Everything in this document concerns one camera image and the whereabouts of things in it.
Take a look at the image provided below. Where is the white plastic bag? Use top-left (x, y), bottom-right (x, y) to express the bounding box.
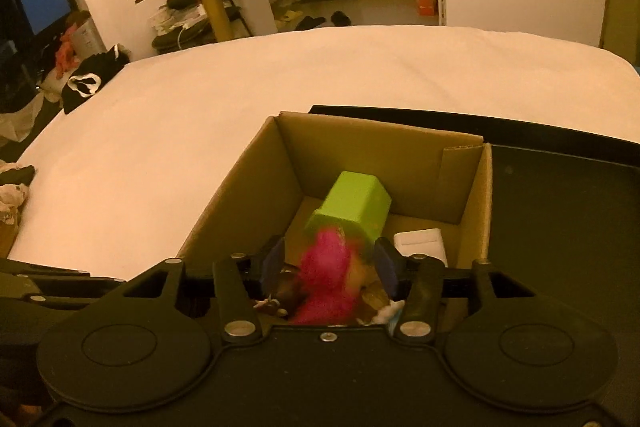
top-left (0, 96), bottom-right (47, 144)

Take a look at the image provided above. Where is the white charger plug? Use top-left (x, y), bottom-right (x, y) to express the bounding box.
top-left (393, 228), bottom-right (449, 268)

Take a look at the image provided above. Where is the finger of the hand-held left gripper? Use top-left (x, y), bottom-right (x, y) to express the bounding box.
top-left (0, 258), bottom-right (127, 284)

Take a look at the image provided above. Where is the black tray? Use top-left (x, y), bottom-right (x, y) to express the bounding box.
top-left (310, 105), bottom-right (640, 408)

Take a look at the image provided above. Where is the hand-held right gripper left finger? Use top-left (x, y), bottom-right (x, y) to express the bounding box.
top-left (107, 237), bottom-right (287, 342)

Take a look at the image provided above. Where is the black cloth with white print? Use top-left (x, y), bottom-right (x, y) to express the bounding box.
top-left (61, 43), bottom-right (132, 116)

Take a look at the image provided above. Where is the green plastic box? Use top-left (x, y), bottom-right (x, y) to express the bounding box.
top-left (305, 171), bottom-right (392, 259)

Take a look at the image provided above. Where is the pink-haired figurine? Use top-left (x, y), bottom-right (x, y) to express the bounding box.
top-left (289, 226), bottom-right (367, 327)

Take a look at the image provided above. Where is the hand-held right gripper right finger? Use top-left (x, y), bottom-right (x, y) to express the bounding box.
top-left (374, 238), bottom-right (546, 343)

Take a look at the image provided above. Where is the pink red cloth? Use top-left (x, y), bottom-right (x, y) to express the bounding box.
top-left (54, 24), bottom-right (82, 78)

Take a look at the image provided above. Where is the brown round-head figurine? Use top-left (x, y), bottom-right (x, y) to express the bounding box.
top-left (252, 263), bottom-right (307, 319)

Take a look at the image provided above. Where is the white bucket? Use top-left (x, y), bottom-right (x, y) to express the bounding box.
top-left (70, 17), bottom-right (107, 58)

